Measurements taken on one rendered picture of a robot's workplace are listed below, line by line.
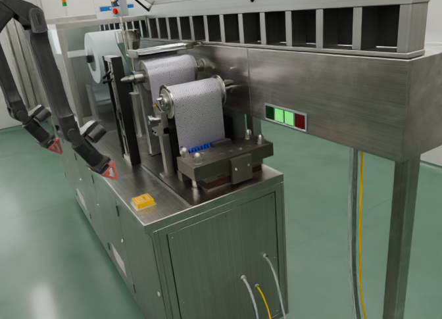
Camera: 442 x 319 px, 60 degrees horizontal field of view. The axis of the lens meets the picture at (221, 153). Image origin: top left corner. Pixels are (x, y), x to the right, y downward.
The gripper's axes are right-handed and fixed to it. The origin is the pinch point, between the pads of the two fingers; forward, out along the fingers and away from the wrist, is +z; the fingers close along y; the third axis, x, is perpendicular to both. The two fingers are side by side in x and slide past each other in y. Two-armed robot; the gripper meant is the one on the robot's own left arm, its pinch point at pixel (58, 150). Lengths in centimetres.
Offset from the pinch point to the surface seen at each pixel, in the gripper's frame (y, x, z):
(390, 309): -134, -25, 85
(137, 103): 20, -55, 24
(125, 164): -11.1, -16.6, 26.3
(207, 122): -54, -46, 16
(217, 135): -55, -46, 25
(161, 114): -43, -35, 3
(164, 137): -42, -30, 12
